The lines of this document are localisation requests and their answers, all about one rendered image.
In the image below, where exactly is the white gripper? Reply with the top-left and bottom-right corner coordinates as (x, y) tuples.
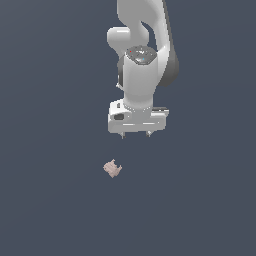
(106, 99), (170, 140)

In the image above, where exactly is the small pinkish beige object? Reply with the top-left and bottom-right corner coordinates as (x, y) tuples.
(102, 158), (123, 179)

